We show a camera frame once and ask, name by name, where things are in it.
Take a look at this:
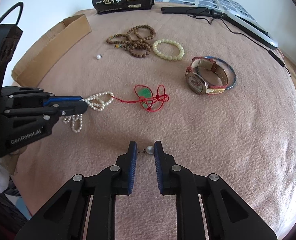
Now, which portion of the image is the white pearl necklace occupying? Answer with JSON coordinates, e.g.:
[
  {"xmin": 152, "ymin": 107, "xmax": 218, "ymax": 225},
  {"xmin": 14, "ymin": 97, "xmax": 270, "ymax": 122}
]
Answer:
[{"xmin": 62, "ymin": 91, "xmax": 114, "ymax": 133}]

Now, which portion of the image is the brown wooden bead necklace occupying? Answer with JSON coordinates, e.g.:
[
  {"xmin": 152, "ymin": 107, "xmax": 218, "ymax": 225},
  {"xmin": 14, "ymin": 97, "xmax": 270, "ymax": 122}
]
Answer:
[{"xmin": 106, "ymin": 24, "xmax": 157, "ymax": 59}]

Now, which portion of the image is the wristwatch with leather strap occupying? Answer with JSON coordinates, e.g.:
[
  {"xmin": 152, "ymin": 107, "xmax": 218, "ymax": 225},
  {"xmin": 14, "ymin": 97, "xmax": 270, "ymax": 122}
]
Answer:
[{"xmin": 185, "ymin": 57, "xmax": 229, "ymax": 95}]

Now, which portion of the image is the cardboard box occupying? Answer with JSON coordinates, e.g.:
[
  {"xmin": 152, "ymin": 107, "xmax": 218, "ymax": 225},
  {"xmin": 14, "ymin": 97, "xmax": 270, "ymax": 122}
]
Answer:
[{"xmin": 12, "ymin": 14, "xmax": 91, "ymax": 87}]

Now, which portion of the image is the small pearl earring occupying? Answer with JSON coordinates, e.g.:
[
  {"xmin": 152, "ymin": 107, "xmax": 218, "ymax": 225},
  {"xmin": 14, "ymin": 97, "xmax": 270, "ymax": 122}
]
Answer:
[{"xmin": 96, "ymin": 54, "xmax": 102, "ymax": 60}]

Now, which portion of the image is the thin blue bangle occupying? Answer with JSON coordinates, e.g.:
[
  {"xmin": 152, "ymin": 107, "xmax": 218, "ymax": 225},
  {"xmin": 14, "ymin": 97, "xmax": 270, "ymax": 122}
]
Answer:
[{"xmin": 205, "ymin": 56, "xmax": 237, "ymax": 90}]

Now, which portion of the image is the blue checkered bedsheet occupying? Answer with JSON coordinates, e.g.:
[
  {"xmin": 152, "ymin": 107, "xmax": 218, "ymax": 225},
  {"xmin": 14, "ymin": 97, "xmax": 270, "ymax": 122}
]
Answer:
[{"xmin": 155, "ymin": 0, "xmax": 257, "ymax": 24}]

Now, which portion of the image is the green jade red-cord pendant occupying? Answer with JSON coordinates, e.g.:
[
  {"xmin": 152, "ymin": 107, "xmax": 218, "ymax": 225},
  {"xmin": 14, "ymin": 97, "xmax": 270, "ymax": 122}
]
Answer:
[{"xmin": 112, "ymin": 85, "xmax": 169, "ymax": 113}]

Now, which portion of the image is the pale yellow bead bracelet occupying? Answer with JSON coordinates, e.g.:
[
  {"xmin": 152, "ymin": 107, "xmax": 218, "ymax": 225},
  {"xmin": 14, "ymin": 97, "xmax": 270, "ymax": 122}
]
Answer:
[{"xmin": 152, "ymin": 38, "xmax": 185, "ymax": 62}]

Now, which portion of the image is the black ring light cable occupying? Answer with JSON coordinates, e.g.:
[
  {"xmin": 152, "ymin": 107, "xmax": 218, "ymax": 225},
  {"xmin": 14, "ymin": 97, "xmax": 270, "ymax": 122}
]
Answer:
[{"xmin": 186, "ymin": 8, "xmax": 291, "ymax": 77}]

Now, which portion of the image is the ring light with tripod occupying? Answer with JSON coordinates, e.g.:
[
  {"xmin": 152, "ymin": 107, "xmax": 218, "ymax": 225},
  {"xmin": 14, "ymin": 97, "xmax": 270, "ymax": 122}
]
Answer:
[{"xmin": 161, "ymin": 7, "xmax": 278, "ymax": 50}]

